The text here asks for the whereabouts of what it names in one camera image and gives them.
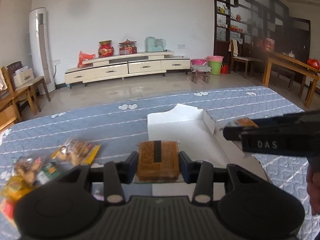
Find chair by shelf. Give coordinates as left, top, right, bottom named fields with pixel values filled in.
left=228, top=40, right=263, bottom=78

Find yellow snack pack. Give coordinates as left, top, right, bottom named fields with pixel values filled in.
left=1, top=176, right=34, bottom=202

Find small red bucket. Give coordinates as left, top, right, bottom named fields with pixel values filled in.
left=220, top=64, right=228, bottom=74

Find wooden side table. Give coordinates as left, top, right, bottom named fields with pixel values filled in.
left=263, top=51, right=319, bottom=108

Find clear bag round cookies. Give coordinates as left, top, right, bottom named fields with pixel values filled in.
left=14, top=157, right=42, bottom=186

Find red gift box on table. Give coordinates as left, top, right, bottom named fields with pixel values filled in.
left=263, top=38, right=275, bottom=51

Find dark chair with bag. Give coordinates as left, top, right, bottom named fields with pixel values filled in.
left=7, top=61, right=51, bottom=112

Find red round jar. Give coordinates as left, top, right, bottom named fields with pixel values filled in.
left=98, top=40, right=114, bottom=57

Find red plastic bag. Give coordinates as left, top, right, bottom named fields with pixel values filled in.
left=77, top=51, right=95, bottom=68

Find dark wooden display shelf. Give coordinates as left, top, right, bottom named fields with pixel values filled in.
left=214, top=0, right=311, bottom=62

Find cream TV cabinet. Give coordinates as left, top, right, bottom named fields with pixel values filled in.
left=65, top=51, right=191, bottom=87

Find red label sachima pack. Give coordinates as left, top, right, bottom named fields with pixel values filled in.
left=0, top=199, right=16, bottom=227

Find red white cardboard box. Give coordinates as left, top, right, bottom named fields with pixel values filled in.
left=147, top=104, right=270, bottom=181

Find white standing air conditioner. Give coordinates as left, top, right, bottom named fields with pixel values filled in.
left=29, top=7, right=55, bottom=93

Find mint green kitchen appliance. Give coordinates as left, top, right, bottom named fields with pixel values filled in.
left=145, top=37, right=166, bottom=53

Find dark brown cake pack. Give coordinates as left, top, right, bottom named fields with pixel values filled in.
left=136, top=141, right=180, bottom=182

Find white paper gift bag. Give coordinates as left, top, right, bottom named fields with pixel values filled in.
left=13, top=66, right=34, bottom=88

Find blue quilted table cover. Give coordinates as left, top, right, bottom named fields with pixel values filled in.
left=1, top=86, right=319, bottom=239

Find yellow bag small buns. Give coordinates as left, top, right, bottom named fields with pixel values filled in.
left=50, top=139, right=100, bottom=166

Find pink basin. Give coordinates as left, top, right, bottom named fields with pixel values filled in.
left=190, top=59, right=207, bottom=66

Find green white snack pack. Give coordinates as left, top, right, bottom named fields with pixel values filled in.
left=36, top=162, right=61, bottom=185

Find red pavilion gift box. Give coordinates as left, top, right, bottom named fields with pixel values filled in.
left=119, top=39, right=137, bottom=55

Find person's right hand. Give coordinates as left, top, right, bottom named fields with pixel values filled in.
left=306, top=166, right=320, bottom=216

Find small wooden stool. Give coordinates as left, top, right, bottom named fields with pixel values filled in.
left=190, top=65, right=211, bottom=84

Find green bucket pink lid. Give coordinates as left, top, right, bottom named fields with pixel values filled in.
left=207, top=55, right=223, bottom=75

